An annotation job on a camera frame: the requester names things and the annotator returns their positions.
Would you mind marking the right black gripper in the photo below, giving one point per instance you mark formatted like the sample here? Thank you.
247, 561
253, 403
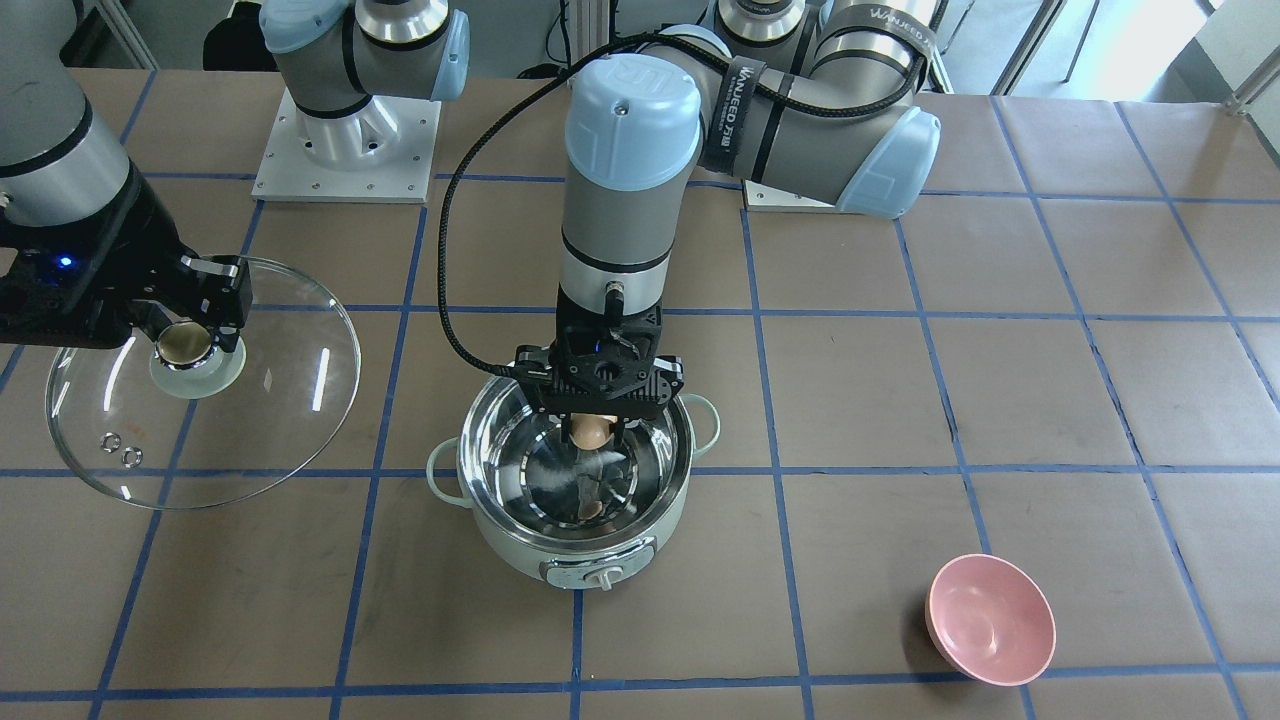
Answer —
150, 228

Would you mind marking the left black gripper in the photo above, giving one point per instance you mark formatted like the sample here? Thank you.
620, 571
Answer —
668, 385

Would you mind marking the beige egg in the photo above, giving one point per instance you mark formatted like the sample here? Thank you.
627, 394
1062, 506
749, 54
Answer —
590, 432

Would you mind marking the glass pot lid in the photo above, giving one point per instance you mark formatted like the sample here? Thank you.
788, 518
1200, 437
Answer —
170, 421

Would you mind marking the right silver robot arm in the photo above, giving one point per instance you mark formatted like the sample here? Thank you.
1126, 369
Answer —
61, 161

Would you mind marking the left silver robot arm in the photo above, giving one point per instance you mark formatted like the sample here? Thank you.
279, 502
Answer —
813, 101

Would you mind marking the pale green electric pot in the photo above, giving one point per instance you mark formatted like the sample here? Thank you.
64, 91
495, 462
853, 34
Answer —
575, 519

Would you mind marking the pink bowl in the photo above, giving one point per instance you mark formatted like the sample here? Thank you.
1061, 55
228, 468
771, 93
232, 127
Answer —
990, 621

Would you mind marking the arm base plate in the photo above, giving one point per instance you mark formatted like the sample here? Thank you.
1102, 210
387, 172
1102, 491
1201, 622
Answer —
760, 197
382, 153

